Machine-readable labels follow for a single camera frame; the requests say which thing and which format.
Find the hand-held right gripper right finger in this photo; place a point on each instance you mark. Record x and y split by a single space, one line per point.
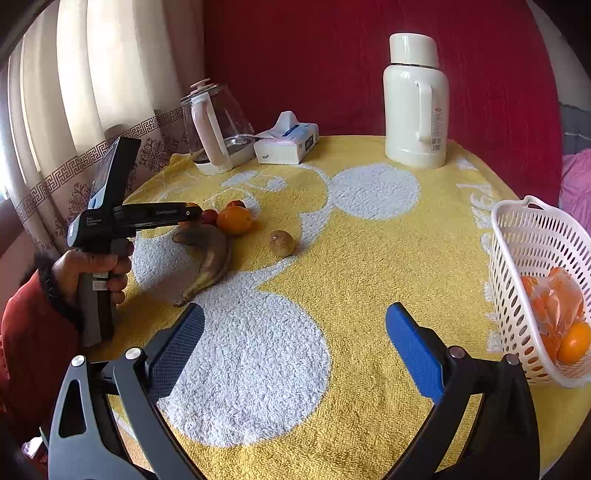
413 350

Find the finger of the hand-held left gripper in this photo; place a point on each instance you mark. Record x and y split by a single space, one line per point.
194 214

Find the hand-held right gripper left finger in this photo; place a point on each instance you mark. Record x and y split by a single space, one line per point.
180 350

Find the red tomato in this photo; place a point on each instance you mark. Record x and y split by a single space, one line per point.
209 216

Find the overripe brown banana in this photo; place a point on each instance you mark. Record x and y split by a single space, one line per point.
212 249

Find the brown round fruit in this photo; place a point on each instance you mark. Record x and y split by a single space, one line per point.
282 242

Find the white plastic basket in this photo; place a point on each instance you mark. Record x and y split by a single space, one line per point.
512 258

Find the orange plastic bag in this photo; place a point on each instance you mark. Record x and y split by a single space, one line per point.
554 295

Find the large orange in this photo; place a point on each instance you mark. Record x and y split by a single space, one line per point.
575 344

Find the person's left forearm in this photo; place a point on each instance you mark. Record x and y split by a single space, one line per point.
37 332

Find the person's left hand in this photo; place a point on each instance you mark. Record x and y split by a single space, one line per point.
69 272

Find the small red fruit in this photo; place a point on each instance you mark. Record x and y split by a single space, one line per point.
238 203

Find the glass electric kettle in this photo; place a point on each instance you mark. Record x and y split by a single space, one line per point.
226 120

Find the yellow and white towel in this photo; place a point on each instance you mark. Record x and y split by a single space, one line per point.
369 258

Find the tissue pack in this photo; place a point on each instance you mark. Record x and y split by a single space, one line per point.
281 150

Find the patterned beige curtain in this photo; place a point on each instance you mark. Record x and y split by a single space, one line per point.
69 92

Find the red quilted cover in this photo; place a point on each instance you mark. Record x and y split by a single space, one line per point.
323 69

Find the pink dotted duvet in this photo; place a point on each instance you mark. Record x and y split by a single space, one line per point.
577 184

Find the cream thermos jug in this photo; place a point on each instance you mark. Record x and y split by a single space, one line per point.
406 115

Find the grey upholstered bed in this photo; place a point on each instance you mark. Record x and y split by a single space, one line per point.
575 124

